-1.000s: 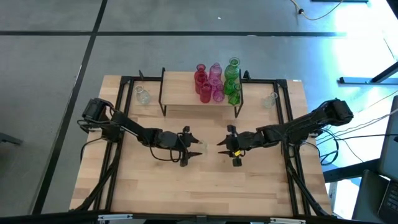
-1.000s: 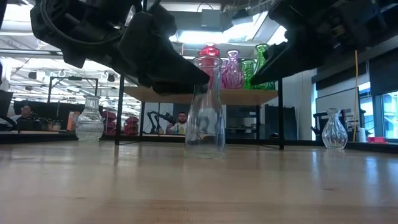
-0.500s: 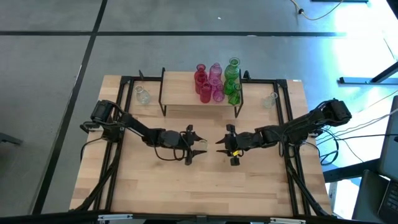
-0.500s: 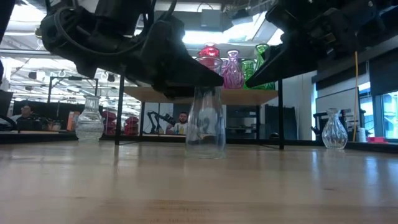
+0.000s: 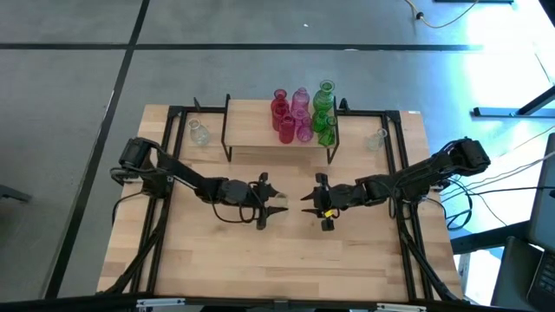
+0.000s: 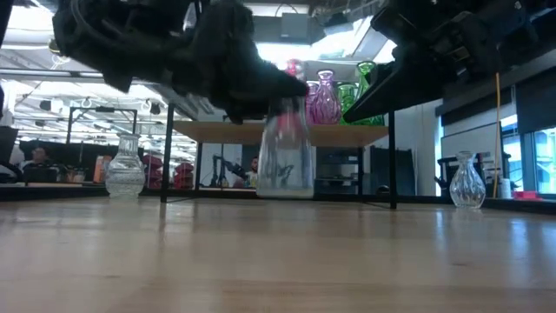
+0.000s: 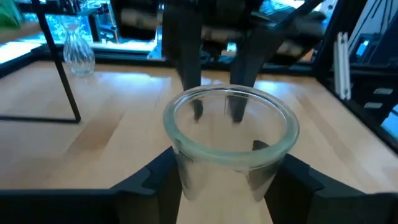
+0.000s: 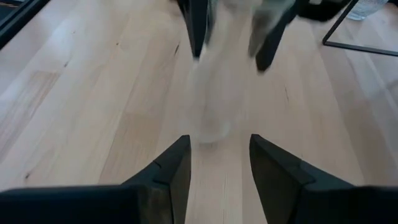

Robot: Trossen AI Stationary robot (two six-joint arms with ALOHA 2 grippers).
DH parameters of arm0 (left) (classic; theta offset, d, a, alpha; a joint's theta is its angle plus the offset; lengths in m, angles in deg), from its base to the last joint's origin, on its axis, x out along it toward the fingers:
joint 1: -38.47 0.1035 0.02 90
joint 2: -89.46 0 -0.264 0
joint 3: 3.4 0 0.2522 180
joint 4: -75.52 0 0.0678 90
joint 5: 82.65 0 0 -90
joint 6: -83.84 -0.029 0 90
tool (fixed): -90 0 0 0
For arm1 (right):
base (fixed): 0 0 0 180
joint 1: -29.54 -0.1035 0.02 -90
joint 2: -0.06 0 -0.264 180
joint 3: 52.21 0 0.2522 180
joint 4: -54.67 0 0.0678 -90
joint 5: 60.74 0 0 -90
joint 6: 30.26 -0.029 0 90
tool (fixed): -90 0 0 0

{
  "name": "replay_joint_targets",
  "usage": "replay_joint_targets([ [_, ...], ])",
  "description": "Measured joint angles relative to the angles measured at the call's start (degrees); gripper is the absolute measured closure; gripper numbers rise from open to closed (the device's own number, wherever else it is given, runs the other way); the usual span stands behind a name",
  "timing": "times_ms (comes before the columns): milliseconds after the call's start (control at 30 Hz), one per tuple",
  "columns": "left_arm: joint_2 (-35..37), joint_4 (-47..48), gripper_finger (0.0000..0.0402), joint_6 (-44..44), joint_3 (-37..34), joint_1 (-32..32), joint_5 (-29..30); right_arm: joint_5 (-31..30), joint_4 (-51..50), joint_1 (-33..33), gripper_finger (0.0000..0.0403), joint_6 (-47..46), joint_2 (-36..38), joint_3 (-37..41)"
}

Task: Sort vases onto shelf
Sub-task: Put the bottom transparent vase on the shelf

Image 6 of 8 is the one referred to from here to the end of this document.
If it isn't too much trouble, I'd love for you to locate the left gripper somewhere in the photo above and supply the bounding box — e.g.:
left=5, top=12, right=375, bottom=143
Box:
left=164, top=0, right=310, bottom=125

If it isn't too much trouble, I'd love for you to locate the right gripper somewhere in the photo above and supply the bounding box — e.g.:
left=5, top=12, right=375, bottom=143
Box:
left=342, top=0, right=539, bottom=123

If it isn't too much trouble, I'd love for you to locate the tall green glass vase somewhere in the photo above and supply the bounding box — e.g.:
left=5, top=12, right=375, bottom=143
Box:
left=355, top=60, right=386, bottom=127

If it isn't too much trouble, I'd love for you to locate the small green textured vase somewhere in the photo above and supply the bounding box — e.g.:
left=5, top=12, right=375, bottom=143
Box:
left=336, top=83, right=360, bottom=126

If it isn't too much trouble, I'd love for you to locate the pink swirl glass vase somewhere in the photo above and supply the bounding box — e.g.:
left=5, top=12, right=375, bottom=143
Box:
left=308, top=69, right=343, bottom=126

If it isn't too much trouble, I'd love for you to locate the tall clear glass vase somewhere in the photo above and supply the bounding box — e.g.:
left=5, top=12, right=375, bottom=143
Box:
left=255, top=58, right=316, bottom=200

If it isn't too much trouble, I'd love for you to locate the clear swirl glass vase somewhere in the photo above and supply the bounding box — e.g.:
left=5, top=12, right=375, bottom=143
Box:
left=448, top=150, right=487, bottom=210

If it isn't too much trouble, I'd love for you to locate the clear ribbed glass vase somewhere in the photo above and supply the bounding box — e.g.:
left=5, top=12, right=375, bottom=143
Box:
left=104, top=132, right=147, bottom=201

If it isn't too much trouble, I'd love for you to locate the black panel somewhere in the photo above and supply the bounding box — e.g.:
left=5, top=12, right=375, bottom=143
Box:
left=370, top=145, right=417, bottom=196

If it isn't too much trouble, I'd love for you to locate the person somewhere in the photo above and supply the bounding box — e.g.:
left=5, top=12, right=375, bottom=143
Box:
left=244, top=155, right=261, bottom=189
left=25, top=146, right=50, bottom=169

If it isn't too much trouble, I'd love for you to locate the grey ceiling box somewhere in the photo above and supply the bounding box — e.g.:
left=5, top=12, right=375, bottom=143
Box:
left=280, top=11, right=327, bottom=44

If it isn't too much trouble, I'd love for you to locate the white board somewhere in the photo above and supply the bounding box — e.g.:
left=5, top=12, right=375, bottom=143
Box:
left=440, top=121, right=501, bottom=196

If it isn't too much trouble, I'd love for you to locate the black office chair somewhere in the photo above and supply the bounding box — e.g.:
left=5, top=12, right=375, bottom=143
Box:
left=434, top=155, right=460, bottom=199

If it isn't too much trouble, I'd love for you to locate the black shelving unit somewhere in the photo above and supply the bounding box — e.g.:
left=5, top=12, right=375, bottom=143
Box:
left=315, top=146, right=361, bottom=195

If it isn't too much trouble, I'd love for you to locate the red background chair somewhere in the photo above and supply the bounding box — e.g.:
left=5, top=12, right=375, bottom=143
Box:
left=173, top=162, right=195, bottom=190
left=142, top=154, right=165, bottom=190

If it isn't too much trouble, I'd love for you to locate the orange box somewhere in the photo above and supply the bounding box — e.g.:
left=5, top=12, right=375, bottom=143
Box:
left=93, top=155, right=113, bottom=184

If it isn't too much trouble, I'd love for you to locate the black background monitor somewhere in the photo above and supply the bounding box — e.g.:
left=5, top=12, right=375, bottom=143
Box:
left=22, top=164, right=59, bottom=183

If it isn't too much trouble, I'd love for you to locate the wooden shelf black frame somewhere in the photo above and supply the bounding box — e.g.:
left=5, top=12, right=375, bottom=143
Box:
left=160, top=103, right=399, bottom=210

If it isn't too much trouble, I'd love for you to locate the yellow hanging cable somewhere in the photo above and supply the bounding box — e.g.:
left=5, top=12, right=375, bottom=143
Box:
left=493, top=72, right=501, bottom=199

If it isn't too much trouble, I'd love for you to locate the black table frame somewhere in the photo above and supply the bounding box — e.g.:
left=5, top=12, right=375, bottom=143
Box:
left=0, top=184, right=556, bottom=215

